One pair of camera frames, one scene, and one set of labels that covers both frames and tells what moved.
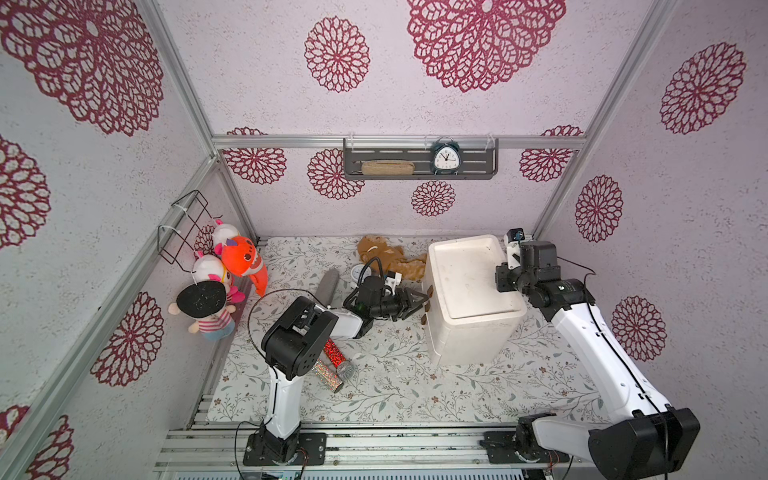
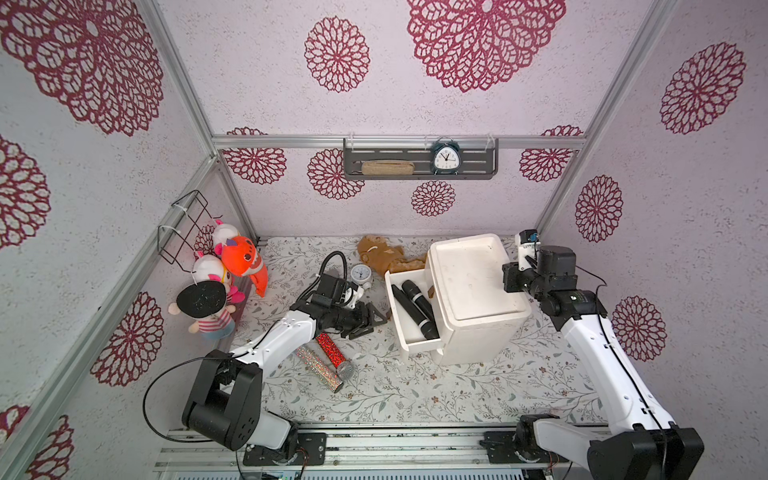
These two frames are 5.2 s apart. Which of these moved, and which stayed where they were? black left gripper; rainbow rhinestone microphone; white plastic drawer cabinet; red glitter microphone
Moved: black left gripper
Stayed: red glitter microphone; rainbow rhinestone microphone; white plastic drawer cabinet
